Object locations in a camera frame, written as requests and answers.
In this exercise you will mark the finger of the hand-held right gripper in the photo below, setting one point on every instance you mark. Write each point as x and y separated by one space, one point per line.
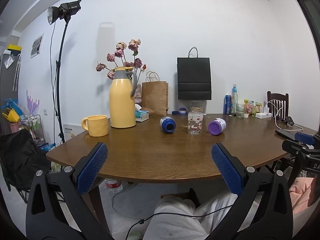
303 138
291 146

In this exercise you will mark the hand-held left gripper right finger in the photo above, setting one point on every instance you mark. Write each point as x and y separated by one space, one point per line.
227 166

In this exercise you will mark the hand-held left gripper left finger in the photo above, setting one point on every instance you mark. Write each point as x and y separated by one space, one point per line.
91 165

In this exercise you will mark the person's right forearm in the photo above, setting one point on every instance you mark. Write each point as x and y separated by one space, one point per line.
300 192

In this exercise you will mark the clear printed glass cup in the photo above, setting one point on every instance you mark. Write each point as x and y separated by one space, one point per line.
195 123

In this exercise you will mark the person's right hand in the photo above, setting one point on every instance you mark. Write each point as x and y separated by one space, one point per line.
314 192

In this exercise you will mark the black phone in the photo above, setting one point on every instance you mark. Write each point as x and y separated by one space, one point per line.
285 133

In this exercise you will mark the small black device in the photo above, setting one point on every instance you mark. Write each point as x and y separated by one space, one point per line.
290 120

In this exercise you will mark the plastic water bottle red label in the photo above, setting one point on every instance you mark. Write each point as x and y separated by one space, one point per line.
113 185

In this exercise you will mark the yellow mug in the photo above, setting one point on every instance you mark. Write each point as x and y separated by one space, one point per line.
98 126

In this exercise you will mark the purple-capped white jar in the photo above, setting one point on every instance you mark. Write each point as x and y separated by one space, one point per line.
217 127

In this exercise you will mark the white flat box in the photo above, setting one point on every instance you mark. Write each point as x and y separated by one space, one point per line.
263 115

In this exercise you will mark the white charger plug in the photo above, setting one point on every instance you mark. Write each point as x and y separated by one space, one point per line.
265 108

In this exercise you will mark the dark wooden chair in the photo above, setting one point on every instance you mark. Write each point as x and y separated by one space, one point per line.
277 98

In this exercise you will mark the colourful snack packet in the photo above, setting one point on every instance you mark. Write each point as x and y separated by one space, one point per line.
253 107

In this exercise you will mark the glass tumbler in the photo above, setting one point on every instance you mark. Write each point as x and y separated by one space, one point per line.
240 112

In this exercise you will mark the blue soda can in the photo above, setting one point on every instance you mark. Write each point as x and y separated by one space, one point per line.
227 105

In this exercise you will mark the clear glass bottle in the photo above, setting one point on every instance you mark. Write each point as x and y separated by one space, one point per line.
234 100

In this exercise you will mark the clear snack container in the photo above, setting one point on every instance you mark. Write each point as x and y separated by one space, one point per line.
197 106

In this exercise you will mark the tissue box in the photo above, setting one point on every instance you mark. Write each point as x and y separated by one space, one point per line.
141 116

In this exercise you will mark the small blue-lidded jar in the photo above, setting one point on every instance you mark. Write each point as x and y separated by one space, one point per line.
182 111

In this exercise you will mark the person's legs in white pants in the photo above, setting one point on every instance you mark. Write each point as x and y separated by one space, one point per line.
180 220

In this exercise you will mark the black cloth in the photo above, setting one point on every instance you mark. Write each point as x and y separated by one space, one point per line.
20 160

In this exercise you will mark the yellow thermos jug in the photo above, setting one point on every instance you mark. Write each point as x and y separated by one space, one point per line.
122 100

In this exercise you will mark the blue-capped white jar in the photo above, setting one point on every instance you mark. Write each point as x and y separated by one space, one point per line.
167 125

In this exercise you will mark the purple hangers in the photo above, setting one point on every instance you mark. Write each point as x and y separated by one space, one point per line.
32 103

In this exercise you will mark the pink vase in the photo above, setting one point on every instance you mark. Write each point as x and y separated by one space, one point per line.
138 93

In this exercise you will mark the pink bucket with yellow items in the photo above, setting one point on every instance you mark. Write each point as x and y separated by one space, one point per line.
13 122

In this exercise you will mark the black light stand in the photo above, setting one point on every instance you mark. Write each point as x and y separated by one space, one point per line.
59 80

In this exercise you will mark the brown paper bag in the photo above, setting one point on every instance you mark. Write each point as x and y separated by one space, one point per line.
155 97

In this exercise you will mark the black paper bag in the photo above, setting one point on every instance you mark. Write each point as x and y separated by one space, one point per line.
194 77

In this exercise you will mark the dark cabinet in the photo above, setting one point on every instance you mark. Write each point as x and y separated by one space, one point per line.
7 92

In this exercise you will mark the dried rose bouquet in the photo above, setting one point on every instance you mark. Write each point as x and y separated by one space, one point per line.
120 52

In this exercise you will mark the yellow box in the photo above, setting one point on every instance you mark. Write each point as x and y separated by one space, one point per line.
14 47

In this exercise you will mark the black studio light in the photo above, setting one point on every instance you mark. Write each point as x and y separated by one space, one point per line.
66 10

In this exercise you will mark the dark door frame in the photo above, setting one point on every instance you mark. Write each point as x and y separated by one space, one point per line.
310 12

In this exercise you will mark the wall poster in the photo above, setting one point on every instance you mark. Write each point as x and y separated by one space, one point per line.
37 45

